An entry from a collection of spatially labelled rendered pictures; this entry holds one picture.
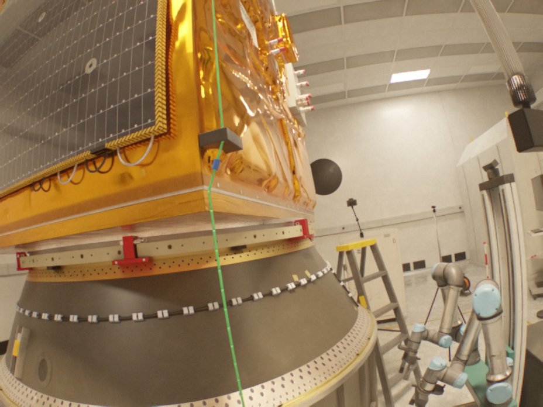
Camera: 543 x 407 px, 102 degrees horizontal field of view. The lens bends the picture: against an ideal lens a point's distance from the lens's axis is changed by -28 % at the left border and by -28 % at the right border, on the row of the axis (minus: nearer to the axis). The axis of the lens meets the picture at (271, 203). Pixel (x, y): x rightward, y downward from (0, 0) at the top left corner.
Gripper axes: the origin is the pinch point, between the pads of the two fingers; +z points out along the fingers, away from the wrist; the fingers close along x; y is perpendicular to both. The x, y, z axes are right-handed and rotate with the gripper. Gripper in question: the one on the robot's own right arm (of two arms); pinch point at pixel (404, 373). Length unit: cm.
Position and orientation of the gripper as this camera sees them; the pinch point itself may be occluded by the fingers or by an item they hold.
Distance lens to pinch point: 196.7
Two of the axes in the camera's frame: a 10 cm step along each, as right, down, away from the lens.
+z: -2.8, 9.5, -1.6
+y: 9.4, 2.4, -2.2
